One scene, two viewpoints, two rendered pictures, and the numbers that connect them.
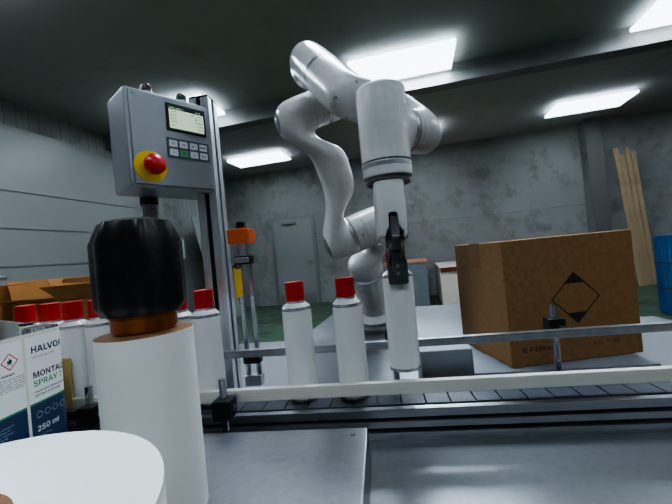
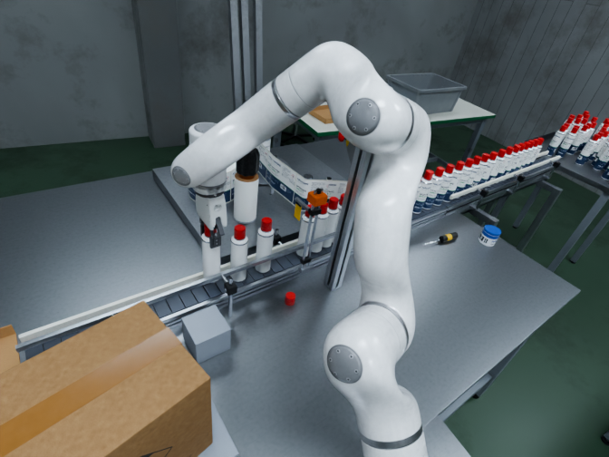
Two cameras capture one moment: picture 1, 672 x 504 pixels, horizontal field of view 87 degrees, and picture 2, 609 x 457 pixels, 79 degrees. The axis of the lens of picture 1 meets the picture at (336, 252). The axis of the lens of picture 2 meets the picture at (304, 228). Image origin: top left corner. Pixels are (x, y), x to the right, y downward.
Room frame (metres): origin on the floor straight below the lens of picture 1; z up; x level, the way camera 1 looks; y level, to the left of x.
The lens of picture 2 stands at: (1.31, -0.51, 1.75)
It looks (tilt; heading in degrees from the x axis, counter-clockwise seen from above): 37 degrees down; 132
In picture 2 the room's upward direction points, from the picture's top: 10 degrees clockwise
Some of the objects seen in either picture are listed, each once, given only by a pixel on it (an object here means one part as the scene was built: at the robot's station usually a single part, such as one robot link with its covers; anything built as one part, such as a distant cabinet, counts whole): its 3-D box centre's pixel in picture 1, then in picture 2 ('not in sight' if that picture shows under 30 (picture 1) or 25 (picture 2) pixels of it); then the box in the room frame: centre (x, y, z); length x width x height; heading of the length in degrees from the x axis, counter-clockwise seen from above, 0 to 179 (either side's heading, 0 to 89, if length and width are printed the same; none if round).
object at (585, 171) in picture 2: not in sight; (555, 208); (1.02, 2.57, 0.46); 0.72 x 0.62 x 0.93; 83
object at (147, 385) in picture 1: (149, 368); (246, 184); (0.35, 0.20, 1.03); 0.09 x 0.09 x 0.30
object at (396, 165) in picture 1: (387, 173); (209, 183); (0.60, -0.10, 1.26); 0.09 x 0.08 x 0.03; 173
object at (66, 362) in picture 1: (46, 384); not in sight; (0.64, 0.55, 0.94); 0.10 x 0.01 x 0.09; 83
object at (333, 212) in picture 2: not in sight; (329, 222); (0.65, 0.35, 0.98); 0.05 x 0.05 x 0.20
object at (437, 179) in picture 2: not in sight; (432, 188); (0.72, 0.95, 0.98); 0.05 x 0.05 x 0.20
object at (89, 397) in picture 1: (100, 418); not in sight; (0.59, 0.42, 0.89); 0.06 x 0.03 x 0.12; 173
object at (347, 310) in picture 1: (349, 336); (238, 253); (0.61, -0.01, 0.98); 0.05 x 0.05 x 0.20
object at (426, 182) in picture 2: not in sight; (421, 191); (0.72, 0.87, 0.98); 0.05 x 0.05 x 0.20
